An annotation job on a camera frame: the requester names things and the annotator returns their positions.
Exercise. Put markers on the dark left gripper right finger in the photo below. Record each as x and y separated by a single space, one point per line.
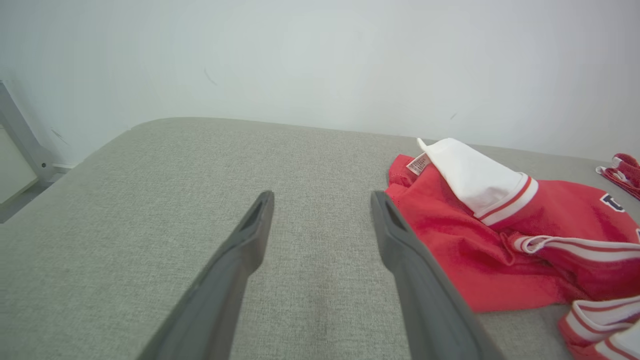
430 310

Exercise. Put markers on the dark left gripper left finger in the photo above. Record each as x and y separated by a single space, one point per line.
210 310

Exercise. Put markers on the red basketball jersey white trim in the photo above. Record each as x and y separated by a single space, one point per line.
450 240

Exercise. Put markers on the grey metal frame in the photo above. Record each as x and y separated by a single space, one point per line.
22 135

